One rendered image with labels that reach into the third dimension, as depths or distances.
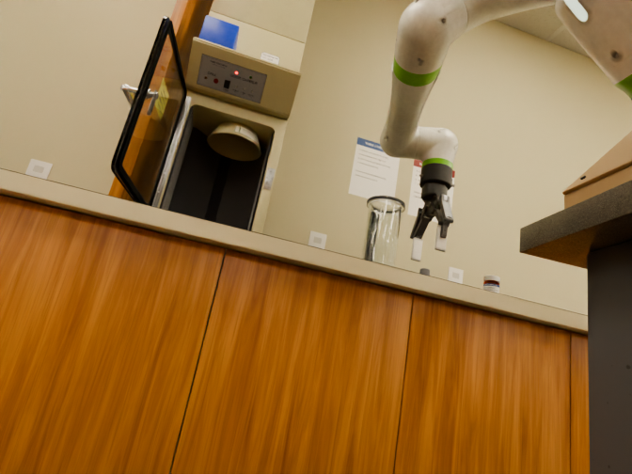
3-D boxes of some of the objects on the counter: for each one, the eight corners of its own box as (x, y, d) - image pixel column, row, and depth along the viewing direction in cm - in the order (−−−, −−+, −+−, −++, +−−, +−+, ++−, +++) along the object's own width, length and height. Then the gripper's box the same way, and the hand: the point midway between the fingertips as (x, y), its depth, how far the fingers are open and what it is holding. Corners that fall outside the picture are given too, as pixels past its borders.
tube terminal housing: (146, 255, 139) (207, 58, 162) (245, 277, 146) (290, 86, 169) (137, 235, 116) (209, 9, 139) (256, 262, 122) (306, 43, 146)
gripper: (470, 175, 119) (465, 249, 112) (424, 204, 142) (418, 266, 136) (447, 167, 117) (438, 242, 111) (403, 197, 141) (395, 260, 134)
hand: (427, 252), depth 124 cm, fingers open, 13 cm apart
